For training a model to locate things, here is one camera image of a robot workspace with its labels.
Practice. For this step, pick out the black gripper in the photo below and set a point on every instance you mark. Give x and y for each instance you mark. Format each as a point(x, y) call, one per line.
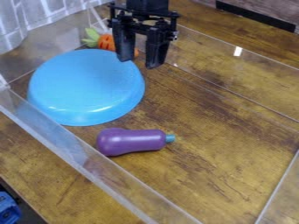
point(143, 17)

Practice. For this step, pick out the orange toy carrot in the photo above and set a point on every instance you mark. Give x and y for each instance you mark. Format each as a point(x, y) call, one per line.
point(102, 41)

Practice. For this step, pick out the blue upturned bowl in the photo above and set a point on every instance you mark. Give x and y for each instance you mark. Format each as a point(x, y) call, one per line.
point(86, 88)

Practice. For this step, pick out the purple toy eggplant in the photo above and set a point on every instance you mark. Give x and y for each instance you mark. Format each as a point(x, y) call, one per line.
point(118, 141)

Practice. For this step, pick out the blue object at corner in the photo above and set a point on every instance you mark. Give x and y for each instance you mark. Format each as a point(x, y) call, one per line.
point(9, 210)

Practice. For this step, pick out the clear acrylic enclosure wall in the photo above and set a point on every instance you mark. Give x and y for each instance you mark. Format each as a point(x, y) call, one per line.
point(224, 94)

